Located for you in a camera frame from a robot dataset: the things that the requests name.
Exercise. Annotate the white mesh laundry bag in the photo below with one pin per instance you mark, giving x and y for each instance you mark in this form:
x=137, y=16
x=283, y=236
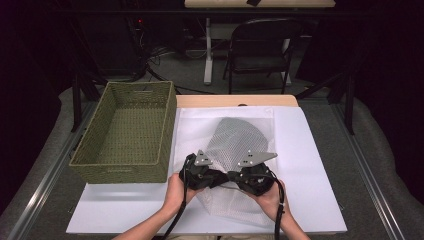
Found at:
x=193, y=133

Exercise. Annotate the black folding chair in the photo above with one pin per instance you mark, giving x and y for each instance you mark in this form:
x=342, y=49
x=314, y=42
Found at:
x=263, y=40

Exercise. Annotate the green woven basket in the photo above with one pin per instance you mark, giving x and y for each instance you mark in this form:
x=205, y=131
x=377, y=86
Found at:
x=133, y=133

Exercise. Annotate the light desk with white legs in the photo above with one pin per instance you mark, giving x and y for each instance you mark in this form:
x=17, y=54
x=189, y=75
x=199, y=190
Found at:
x=208, y=50

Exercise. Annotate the dark object on desk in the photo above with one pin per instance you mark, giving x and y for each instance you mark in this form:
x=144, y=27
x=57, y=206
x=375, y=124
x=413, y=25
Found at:
x=253, y=2

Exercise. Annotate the black cloth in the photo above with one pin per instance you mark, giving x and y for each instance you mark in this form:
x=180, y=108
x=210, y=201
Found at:
x=233, y=140

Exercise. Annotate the person's right hand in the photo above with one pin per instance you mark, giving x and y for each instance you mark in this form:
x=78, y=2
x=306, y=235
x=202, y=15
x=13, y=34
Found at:
x=273, y=203

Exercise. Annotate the black equipment rack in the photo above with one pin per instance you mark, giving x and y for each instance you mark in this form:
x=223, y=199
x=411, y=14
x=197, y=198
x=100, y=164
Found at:
x=110, y=40

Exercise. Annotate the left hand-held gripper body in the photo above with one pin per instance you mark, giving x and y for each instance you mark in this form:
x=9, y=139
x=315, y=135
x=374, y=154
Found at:
x=196, y=176

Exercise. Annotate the metal floor rail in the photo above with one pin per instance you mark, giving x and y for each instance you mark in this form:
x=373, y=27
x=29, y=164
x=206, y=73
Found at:
x=366, y=173
x=50, y=180

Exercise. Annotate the white table sheet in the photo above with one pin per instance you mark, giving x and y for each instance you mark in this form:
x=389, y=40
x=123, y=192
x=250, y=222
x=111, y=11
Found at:
x=306, y=160

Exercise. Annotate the person's left hand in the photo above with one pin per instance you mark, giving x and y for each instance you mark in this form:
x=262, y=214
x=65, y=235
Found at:
x=175, y=200

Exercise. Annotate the black stand leg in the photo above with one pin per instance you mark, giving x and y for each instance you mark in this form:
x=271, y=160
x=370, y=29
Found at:
x=349, y=103
x=76, y=100

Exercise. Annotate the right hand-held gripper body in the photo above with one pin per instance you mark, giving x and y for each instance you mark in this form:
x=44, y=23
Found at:
x=256, y=180

